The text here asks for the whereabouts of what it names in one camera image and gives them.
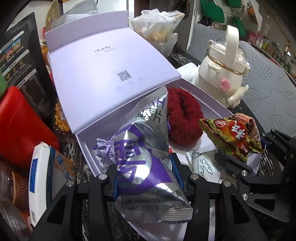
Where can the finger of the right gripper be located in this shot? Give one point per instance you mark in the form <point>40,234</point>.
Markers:
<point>245,174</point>
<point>280,145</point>

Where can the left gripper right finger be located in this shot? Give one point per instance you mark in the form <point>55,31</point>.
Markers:
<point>234,219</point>

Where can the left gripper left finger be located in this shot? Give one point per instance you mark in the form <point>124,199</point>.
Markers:
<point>62,220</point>

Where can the green brown snack packet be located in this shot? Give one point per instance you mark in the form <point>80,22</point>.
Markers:
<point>236,135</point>

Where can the white bread snack packet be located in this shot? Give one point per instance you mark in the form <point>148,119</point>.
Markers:
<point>205,165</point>

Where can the silver purple snack packet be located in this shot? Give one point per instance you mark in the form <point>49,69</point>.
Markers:
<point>149,191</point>

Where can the dark red fluffy scrunchie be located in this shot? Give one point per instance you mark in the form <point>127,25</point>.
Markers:
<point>184,113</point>

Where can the grey leaf pattern chair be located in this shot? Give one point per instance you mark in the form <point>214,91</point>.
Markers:
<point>271,94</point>

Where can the white blue medicine box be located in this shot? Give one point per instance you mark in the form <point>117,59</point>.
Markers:
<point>49,171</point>

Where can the brown spice jar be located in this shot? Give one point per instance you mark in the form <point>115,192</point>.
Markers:
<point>14,188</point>

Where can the cream cartoon kettle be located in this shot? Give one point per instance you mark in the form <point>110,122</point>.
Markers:
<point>222,70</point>

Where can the red plastic container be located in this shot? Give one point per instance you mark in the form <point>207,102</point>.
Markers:
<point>22,129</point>

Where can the lilac open gift box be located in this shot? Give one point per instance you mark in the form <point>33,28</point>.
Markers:
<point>102,69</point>

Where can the green tote bag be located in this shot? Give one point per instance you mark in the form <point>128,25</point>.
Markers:
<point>212,11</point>

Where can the black menu stand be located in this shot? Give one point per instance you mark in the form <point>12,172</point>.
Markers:
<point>23,65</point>

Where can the clear plastic food bag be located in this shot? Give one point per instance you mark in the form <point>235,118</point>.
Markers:
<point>158,28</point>

